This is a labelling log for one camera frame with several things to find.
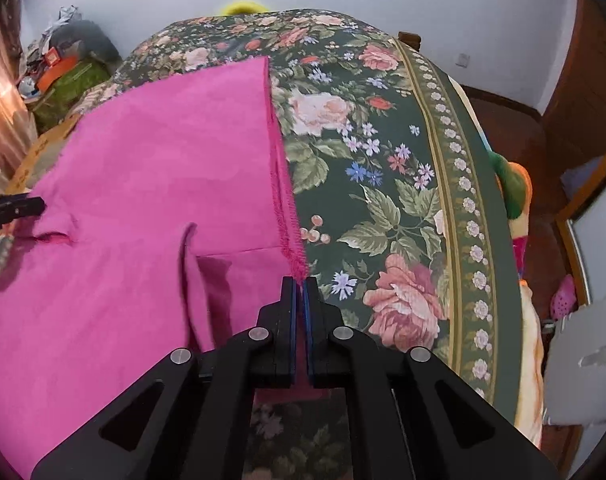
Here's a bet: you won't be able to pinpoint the yellow curved object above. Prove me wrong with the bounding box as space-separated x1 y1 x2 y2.
219 0 269 16

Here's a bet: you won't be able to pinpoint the clutter pile with green box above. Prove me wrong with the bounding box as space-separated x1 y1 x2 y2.
16 6 122 133

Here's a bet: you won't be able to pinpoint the orange yellow blanket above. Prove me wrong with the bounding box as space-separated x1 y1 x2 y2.
488 151 545 448

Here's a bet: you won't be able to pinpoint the pink pants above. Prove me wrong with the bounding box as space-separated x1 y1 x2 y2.
0 58 307 477

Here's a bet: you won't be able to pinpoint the pink orange curtain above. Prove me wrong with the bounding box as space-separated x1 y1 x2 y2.
0 0 37 193

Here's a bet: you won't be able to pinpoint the floral green bedspread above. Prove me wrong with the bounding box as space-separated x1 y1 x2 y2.
12 8 524 480

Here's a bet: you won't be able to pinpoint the wall socket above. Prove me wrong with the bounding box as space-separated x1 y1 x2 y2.
456 53 470 68

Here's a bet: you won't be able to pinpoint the wooden bed post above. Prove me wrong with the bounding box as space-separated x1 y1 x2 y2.
397 32 422 51

